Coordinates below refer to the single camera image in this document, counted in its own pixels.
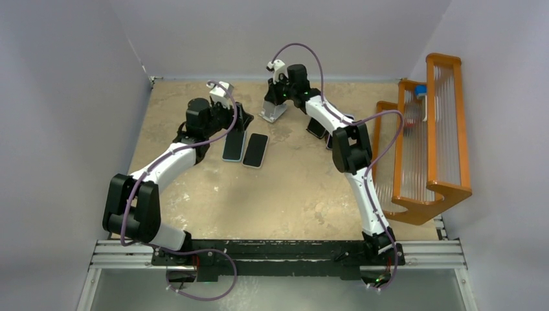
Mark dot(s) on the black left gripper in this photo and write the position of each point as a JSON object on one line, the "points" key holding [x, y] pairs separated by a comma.
{"points": [[242, 118]]}

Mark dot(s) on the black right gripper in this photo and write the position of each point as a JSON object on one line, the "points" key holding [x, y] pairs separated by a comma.
{"points": [[272, 96]]}

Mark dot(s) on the silver metal phone stand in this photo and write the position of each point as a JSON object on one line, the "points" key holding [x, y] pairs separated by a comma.
{"points": [[272, 112]]}

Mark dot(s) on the blue case phone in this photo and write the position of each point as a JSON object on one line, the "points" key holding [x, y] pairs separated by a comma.
{"points": [[233, 148]]}

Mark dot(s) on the white case phone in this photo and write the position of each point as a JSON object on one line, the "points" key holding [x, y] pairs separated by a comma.
{"points": [[255, 151]]}

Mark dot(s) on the purple case phone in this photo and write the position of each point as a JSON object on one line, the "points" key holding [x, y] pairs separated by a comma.
{"points": [[316, 129]]}

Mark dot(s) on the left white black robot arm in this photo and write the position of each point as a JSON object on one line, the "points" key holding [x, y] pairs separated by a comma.
{"points": [[133, 208]]}

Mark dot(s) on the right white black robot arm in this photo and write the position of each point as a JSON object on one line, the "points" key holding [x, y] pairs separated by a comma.
{"points": [[351, 150]]}

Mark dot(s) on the red black stamp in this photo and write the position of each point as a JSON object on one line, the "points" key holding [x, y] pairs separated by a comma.
{"points": [[409, 127]]}

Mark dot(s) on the orange wooden tiered rack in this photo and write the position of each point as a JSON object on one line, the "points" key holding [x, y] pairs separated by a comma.
{"points": [[426, 173]]}

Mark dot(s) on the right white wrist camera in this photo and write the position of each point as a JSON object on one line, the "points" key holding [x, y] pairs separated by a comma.
{"points": [[278, 69]]}

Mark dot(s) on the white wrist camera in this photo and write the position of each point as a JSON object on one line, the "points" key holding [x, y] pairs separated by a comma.
{"points": [[220, 92], [278, 69]]}

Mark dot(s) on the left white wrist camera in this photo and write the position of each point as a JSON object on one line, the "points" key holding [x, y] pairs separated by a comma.
{"points": [[220, 92]]}

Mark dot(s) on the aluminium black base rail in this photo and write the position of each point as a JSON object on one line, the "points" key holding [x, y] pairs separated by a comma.
{"points": [[346, 259]]}

